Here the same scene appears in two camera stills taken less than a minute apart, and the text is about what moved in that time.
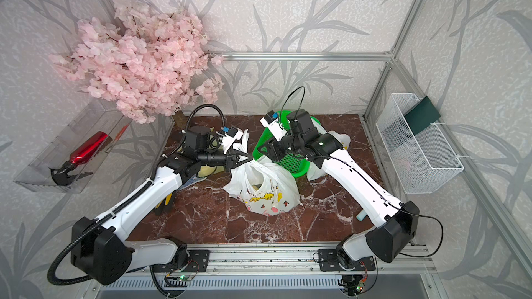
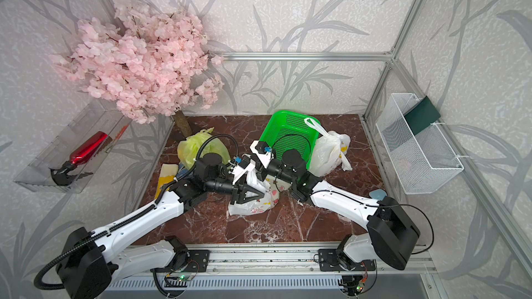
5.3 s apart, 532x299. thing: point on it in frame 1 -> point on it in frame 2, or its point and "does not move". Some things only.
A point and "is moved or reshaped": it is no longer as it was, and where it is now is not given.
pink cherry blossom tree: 151,62 does not move
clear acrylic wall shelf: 99,117 does not move
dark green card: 422,115 does not move
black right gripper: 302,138 -> 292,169
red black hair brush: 63,176 does not move
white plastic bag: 264,189 is moved or reshaped
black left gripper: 230,159 -> 237,191
